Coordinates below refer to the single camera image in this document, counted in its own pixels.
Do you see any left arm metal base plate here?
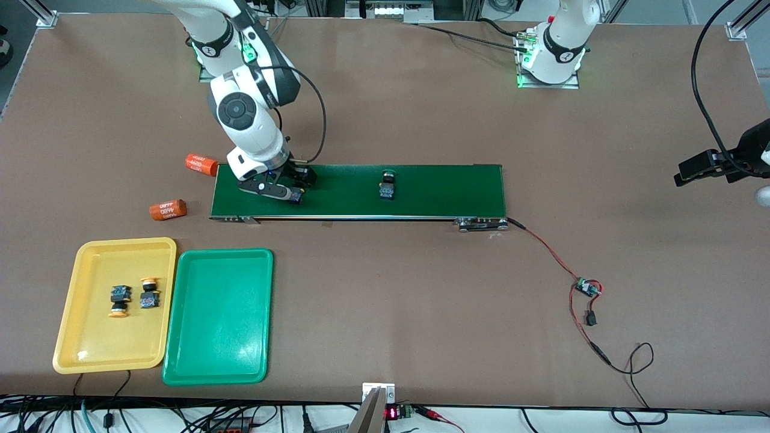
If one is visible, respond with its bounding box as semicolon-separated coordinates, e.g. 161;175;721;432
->
516;29;582;90

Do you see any red clip lead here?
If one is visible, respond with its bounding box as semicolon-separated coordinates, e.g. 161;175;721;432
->
415;406;465;433

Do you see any black base supply cable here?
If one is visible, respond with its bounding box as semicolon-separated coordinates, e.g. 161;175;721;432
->
415;21;530;54

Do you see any green plastic tray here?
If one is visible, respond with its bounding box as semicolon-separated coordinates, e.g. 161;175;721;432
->
161;248;275;386

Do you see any black power cable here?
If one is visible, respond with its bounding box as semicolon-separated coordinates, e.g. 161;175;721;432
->
608;342;668;426

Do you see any aluminium frame profile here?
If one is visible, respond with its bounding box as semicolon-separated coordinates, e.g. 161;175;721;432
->
21;0;59;28
727;0;770;41

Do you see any small motor controller board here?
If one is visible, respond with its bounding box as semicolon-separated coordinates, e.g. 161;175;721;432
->
573;276;602;299

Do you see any orange 4680 battery cylinder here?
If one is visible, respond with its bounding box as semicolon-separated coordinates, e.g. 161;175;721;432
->
185;153;219;177
149;199;188;222

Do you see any yellow cap push button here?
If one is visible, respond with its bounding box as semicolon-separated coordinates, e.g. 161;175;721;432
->
108;283;132;319
139;276;162;310

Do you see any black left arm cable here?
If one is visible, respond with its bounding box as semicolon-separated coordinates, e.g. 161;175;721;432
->
690;0;760;179

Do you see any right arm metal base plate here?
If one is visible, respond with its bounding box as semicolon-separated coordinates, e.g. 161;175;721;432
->
199;18;270;84

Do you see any black inline switch with leads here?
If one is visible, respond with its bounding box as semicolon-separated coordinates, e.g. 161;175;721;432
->
585;280;605;327

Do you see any grey lit control box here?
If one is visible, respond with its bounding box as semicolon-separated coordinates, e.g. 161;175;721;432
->
345;0;435;23

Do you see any yellow plastic tray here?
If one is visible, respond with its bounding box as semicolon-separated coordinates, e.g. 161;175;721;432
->
52;237;177;375

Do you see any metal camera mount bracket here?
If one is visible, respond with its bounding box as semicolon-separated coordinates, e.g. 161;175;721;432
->
348;382;396;433

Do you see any red black conveyor wire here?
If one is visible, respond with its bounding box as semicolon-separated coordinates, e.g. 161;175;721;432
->
505;216;583;284

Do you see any red black wire with connector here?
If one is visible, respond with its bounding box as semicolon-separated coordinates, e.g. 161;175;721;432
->
568;283;613;366

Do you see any green belt conveyor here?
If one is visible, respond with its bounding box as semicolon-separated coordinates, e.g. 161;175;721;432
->
209;162;510;233

